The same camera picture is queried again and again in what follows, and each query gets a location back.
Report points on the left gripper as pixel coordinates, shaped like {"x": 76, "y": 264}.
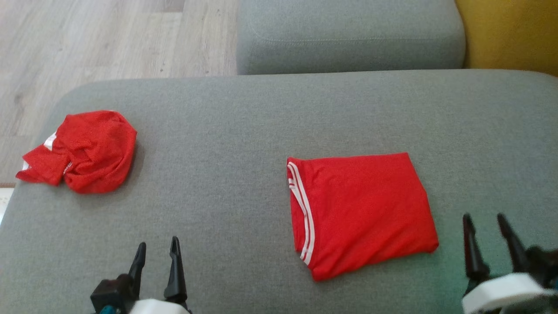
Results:
{"x": 115, "y": 294}

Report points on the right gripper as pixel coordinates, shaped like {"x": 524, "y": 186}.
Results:
{"x": 505, "y": 294}

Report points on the red jersey with black lettering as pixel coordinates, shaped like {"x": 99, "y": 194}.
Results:
{"x": 366, "y": 209}

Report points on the red mesh garment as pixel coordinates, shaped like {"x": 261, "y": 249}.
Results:
{"x": 96, "y": 148}

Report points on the large grey sofa seat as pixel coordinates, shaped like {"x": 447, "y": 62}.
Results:
{"x": 218, "y": 152}

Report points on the yellow sofa back cushion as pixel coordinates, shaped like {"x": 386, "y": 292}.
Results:
{"x": 514, "y": 30}

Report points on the grey sofa seat cushion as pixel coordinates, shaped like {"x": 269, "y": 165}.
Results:
{"x": 348, "y": 35}

